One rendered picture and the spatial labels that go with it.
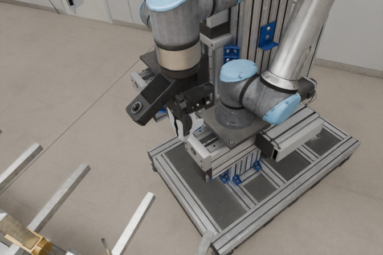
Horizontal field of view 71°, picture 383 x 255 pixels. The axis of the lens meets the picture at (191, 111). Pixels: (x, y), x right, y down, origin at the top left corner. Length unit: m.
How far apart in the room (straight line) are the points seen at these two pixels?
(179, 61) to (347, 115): 2.39
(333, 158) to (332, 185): 0.24
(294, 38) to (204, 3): 0.40
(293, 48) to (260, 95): 0.16
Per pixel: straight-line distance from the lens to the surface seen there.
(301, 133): 1.14
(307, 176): 1.92
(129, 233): 1.02
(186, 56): 0.43
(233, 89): 0.86
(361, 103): 2.91
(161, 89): 0.48
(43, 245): 0.99
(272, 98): 0.80
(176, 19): 0.40
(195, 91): 0.50
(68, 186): 1.06
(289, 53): 0.78
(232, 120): 0.97
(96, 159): 2.35
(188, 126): 0.52
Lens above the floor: 1.78
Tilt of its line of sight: 45 degrees down
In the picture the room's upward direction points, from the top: 5 degrees counter-clockwise
